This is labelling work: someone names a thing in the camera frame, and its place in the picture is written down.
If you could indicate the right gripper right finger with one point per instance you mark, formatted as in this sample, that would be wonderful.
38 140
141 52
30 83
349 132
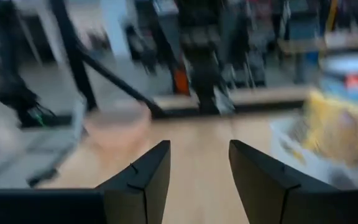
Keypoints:
266 193

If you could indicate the grey-white snack packet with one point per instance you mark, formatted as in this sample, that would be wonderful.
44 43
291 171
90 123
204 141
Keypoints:
350 63

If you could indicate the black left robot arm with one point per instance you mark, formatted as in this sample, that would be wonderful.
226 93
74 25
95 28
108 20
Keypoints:
204 71

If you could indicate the orange background object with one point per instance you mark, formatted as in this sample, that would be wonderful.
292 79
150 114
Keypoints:
181 81

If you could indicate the yellow ramen packet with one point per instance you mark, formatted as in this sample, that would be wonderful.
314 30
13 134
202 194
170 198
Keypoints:
337 130

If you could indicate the black aluminium table frame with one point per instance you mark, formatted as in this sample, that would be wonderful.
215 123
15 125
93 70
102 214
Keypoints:
73 62

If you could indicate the pink translucent bowl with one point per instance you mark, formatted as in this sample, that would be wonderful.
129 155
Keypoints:
117 127

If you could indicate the wooden background table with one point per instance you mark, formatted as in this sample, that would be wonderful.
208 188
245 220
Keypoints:
303 45

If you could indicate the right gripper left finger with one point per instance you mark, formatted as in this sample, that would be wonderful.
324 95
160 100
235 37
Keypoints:
135 202

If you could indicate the blue snack packet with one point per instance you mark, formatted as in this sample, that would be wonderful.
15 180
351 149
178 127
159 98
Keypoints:
334 88

